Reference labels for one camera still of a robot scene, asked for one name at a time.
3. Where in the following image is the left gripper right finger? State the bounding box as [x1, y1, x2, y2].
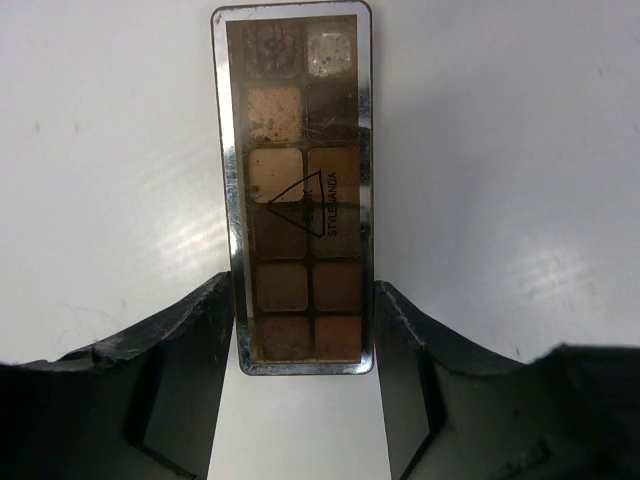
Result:
[375, 281, 639, 479]

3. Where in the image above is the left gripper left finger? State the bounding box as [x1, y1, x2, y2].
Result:
[1, 272, 233, 479]

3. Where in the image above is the brown eyeshadow palette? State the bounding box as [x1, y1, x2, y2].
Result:
[211, 1, 374, 375]

